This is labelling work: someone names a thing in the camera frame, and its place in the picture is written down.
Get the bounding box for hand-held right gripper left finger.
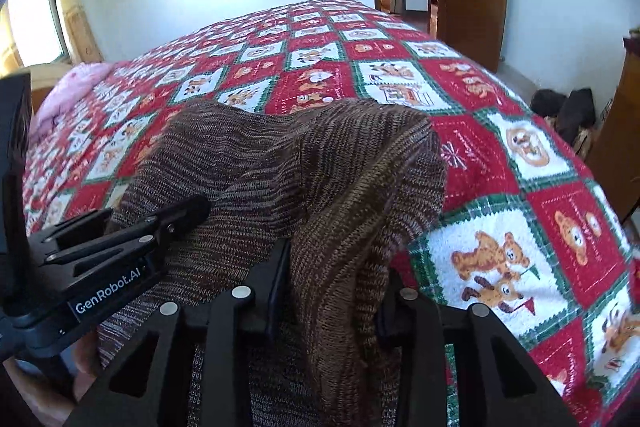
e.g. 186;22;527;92
65;237;293;427

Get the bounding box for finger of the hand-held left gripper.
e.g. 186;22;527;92
27;207;118;254
42;194;213;267

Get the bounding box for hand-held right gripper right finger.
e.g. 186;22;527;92
375;269;581;427

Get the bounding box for brown knitted sweater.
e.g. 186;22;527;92
97;99;448;427

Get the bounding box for person's left hand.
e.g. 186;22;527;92
73;328;102;384

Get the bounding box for pink pillow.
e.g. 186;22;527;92
30;62;116;142

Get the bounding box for round wooden headboard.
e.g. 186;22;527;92
25;63;71;115

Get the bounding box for red checkered printed blanket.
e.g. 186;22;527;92
22;0;640;427

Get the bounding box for window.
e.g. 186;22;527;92
5;0;68;68

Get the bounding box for black bags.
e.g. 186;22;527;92
530;88;597;145

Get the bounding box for wooden cabinet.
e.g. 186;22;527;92
585;34;640;225

